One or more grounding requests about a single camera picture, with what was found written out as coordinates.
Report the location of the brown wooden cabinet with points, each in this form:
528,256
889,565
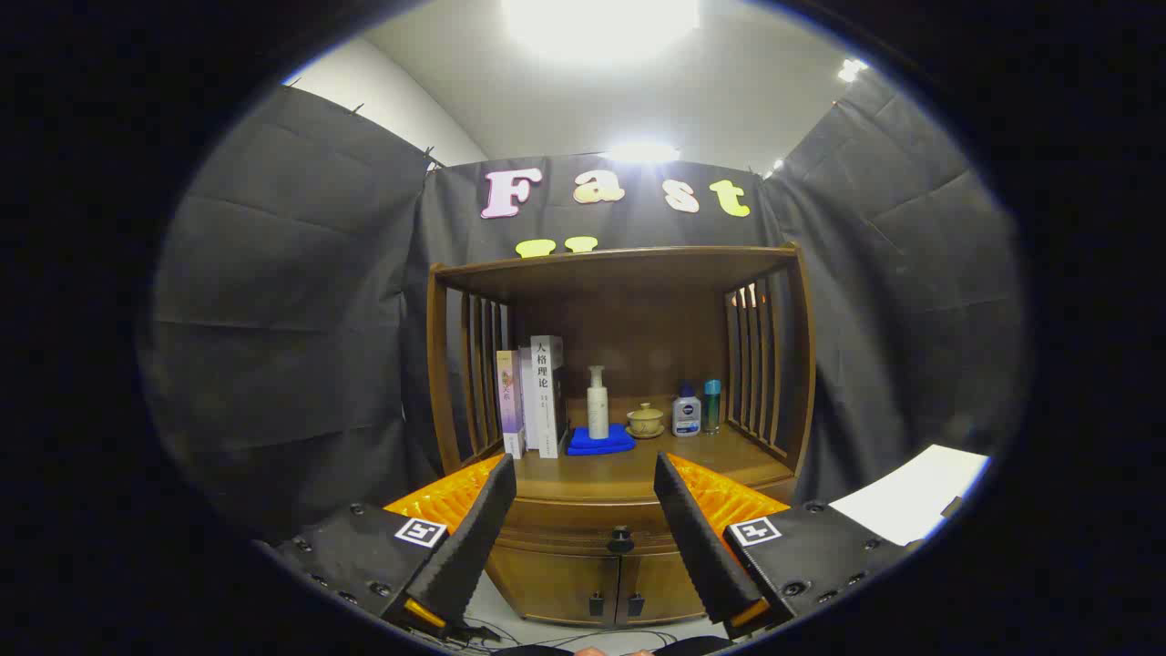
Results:
629,328

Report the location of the large ceiling light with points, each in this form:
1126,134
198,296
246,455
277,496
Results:
601,27

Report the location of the white flat panel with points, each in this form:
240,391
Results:
911,497

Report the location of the small ceiling light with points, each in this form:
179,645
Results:
641,152
852,70

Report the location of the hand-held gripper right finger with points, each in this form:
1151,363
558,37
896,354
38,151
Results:
701,547

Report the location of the white pump bottle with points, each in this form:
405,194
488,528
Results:
598,410

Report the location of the thick white book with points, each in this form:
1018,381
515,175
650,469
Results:
547,401

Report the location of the brown wooden drawer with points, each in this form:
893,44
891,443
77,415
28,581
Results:
565,524

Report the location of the thin white book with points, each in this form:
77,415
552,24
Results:
526,401

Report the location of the pink and purple book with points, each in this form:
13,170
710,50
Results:
508,401

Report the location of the yellow lidded teacup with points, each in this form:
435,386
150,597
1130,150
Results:
645,421

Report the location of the slim teal bottle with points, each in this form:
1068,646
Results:
711,405

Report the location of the blue folded cloth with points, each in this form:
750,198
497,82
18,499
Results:
601,445

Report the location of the wooden cabinet door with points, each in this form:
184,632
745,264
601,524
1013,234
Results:
660,583
547,583

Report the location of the wooden countertop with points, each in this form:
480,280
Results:
629,469

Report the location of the black drawer knob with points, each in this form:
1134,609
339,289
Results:
620,540

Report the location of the white bottle with blue cap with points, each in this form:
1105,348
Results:
686,417

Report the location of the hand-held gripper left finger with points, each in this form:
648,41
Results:
474,547

